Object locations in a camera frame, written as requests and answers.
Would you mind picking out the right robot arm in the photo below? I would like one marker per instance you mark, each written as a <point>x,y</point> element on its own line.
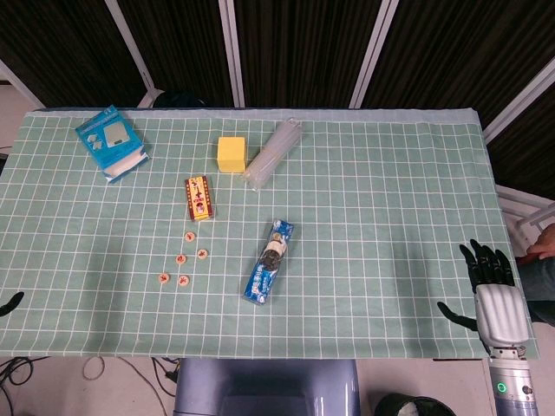
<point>513,385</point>

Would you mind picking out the round wooden chess piece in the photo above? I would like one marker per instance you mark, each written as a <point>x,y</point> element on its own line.
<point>189,236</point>
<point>202,253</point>
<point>180,259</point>
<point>163,277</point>
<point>184,281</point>

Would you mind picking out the clear glue stick bundle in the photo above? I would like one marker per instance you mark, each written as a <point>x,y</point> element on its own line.
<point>273,154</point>

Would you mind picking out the person leg dark jeans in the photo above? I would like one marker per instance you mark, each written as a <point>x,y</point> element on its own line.
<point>539,290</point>

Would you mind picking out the blue Oreo cookie pack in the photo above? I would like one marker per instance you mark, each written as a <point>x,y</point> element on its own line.
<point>269,264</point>

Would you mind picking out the dark ribbed partition panel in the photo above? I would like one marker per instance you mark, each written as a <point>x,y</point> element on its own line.
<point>303,43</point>
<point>529,151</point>
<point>455,43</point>
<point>182,43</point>
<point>65,43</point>

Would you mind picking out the white metal rack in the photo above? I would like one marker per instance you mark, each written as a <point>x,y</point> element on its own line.
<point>520,203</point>

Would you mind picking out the green checked tablecloth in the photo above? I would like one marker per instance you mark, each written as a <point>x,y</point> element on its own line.
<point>368,238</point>

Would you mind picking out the black waste bin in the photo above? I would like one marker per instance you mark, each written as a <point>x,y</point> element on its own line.
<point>412,407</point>

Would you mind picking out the blue kitchen scale box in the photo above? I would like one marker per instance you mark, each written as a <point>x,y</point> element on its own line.
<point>108,138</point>

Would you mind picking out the red yellow card box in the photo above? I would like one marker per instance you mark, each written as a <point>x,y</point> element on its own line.
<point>199,199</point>

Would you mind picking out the bystander bare hand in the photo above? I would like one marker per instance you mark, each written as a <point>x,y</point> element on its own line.
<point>545,243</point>

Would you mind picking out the yellow sponge block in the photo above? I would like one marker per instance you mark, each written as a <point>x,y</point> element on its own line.
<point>232,154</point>

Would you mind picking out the blue-grey robot torso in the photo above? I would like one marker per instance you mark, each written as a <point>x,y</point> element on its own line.
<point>269,385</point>

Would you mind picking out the black chair behind table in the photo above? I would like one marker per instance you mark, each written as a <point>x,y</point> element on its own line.
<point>178,99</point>

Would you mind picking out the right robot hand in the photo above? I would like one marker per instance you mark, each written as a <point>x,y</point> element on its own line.
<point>500,312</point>

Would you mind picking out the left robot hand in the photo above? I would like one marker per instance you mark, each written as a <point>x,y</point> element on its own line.
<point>11,303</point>

